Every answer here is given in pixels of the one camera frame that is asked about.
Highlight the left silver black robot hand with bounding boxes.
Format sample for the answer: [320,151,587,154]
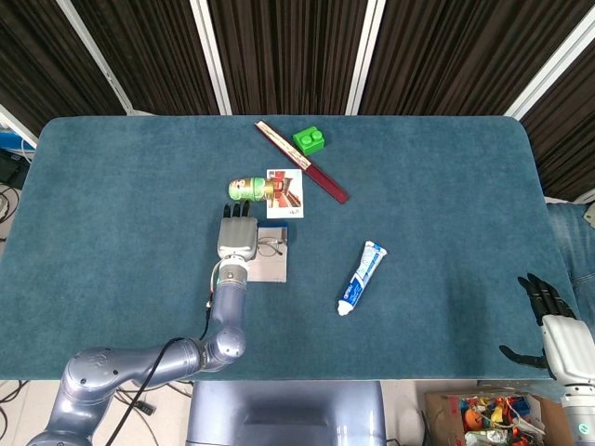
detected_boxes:
[216,200,259,261]

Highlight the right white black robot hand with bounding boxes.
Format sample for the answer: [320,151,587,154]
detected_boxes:
[499,272,595,387]

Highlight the wire-frame eyeglasses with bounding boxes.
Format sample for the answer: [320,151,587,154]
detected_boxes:
[256,235,285,257]

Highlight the green painted nesting doll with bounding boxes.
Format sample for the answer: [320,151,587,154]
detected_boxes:
[228,177,270,204]

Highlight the white bordered photo card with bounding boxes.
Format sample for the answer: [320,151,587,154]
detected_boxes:
[266,168,305,219]

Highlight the red chopsticks package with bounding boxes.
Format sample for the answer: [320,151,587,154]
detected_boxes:
[254,120,351,204]

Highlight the green plastic building block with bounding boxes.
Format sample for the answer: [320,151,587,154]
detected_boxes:
[292,126,326,157]

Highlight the blue white toothpaste tube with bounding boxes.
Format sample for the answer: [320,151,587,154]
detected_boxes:
[337,240,389,318]

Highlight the cardboard box of toys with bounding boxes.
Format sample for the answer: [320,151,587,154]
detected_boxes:
[425,389,575,446]

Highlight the blue grey robot torso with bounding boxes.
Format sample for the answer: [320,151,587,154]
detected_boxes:
[185,379,387,446]

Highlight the teal velvet table cloth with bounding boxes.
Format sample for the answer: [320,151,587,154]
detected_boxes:
[0,114,582,382]

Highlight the dark brown pleated curtain panel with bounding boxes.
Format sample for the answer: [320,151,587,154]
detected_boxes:
[520,32,595,203]
[208,0,368,116]
[69,0,219,116]
[360,0,595,117]
[0,0,126,138]

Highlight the black electronic device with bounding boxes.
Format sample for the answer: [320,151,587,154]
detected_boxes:
[0,149,32,190]

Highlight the small blue box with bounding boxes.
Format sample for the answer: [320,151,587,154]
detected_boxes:
[0,131,37,151]

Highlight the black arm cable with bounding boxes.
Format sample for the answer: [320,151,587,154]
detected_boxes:
[104,301,213,446]

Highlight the white partition post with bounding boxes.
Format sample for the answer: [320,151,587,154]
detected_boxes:
[504,4,595,118]
[345,0,388,116]
[55,0,137,116]
[0,102,39,149]
[189,0,232,116]

